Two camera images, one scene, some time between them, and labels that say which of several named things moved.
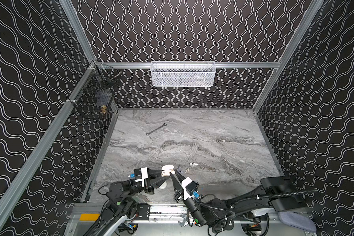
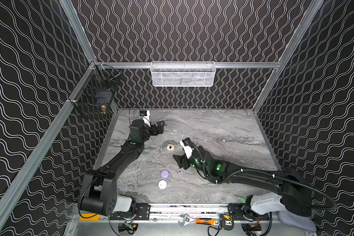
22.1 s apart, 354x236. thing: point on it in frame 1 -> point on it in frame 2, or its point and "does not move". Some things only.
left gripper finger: (158, 182) -> (160, 130)
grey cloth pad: (298, 220) does not move
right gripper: (180, 191) -> (182, 161)
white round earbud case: (163, 185) does not move
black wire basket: (96, 97) does not move
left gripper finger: (154, 173) -> (161, 123)
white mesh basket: (183, 73) does not move
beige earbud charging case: (166, 169) -> (170, 147)
